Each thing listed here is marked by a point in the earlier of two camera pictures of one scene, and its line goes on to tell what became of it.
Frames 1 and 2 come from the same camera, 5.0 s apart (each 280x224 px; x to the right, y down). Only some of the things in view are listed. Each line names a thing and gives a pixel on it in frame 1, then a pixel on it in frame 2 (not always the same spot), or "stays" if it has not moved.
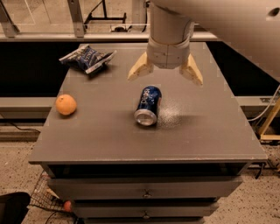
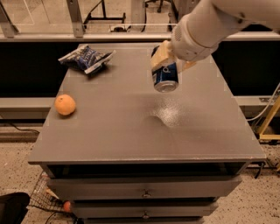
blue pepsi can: [147, 110] -> [165, 79]
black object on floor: [13, 207] stays
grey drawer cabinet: [157, 150] stays
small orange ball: [67, 206] stays
